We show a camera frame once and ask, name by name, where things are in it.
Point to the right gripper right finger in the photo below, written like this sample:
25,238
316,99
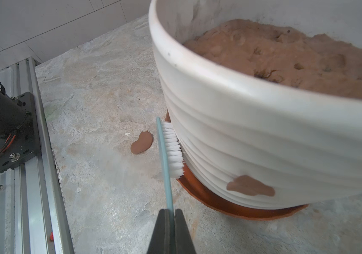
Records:
183,240

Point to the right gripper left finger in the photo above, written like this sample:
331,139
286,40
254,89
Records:
160,239

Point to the white ceramic pot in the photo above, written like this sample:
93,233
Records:
306,146

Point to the mud patch on pot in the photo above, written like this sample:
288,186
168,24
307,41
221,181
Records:
249,186

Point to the fallen mud piece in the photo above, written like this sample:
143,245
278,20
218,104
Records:
143,143

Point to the brown mud in pot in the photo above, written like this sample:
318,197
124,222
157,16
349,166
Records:
284,55

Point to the terracotta saucer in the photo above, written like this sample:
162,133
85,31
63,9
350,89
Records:
200,192

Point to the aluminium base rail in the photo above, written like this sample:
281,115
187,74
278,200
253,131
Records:
32,213

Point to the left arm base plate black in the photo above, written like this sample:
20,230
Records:
26,144

